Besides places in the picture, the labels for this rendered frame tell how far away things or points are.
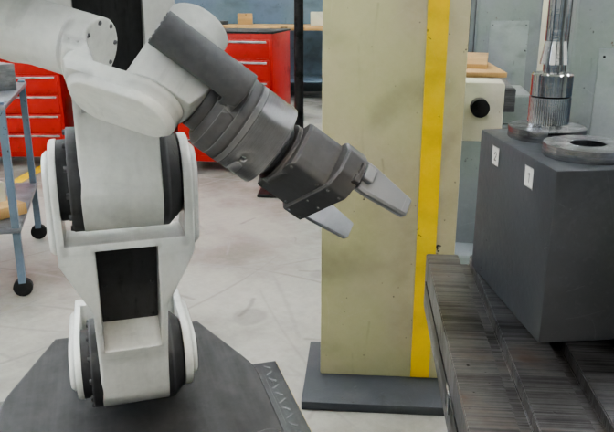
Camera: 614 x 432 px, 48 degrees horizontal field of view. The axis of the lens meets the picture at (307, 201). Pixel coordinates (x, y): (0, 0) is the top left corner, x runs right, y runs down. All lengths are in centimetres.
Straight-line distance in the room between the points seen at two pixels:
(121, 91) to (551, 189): 42
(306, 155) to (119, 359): 56
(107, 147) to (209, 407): 54
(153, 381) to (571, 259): 68
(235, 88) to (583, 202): 36
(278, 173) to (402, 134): 146
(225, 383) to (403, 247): 103
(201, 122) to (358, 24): 145
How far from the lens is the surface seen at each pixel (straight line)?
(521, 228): 80
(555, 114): 85
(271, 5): 942
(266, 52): 486
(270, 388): 163
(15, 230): 317
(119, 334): 111
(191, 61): 62
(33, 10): 73
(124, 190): 92
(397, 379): 240
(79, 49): 68
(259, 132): 65
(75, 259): 98
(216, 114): 65
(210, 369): 138
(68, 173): 92
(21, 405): 136
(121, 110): 66
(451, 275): 93
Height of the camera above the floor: 125
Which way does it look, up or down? 17 degrees down
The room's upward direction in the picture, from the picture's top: straight up
